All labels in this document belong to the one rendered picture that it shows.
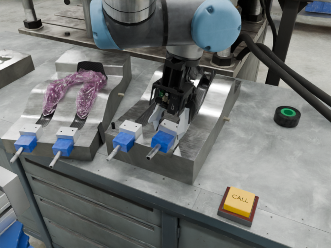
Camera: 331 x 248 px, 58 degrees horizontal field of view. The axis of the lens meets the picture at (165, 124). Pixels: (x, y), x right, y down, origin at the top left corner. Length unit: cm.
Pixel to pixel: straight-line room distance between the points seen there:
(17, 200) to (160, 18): 42
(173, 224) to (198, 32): 62
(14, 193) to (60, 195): 59
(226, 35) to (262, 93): 76
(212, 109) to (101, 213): 54
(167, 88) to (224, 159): 35
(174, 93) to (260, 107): 57
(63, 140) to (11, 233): 31
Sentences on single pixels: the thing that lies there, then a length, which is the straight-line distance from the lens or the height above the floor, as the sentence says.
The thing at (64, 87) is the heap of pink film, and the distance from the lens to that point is 103.
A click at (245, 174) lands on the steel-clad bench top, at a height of 80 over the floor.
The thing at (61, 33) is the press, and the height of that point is 79.
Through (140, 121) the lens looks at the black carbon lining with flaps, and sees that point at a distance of 87.
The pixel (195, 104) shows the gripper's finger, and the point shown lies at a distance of 67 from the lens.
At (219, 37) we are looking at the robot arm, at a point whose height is 123.
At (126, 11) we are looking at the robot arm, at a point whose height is 128.
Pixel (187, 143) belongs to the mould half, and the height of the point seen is 89.
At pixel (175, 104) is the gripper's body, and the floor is 106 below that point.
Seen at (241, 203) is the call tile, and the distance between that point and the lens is 73.
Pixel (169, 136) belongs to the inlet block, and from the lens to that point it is 72.
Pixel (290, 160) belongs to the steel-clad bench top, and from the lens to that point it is 93.
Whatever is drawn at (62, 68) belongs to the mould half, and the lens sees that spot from 120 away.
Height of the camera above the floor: 139
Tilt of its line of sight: 37 degrees down
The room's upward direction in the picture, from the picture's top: straight up
